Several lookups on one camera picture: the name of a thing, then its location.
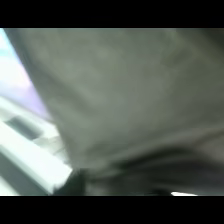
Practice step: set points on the dark green T-shirt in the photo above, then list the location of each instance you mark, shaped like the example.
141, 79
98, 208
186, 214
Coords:
133, 100

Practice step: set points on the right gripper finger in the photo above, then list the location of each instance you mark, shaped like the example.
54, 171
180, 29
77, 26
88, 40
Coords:
73, 185

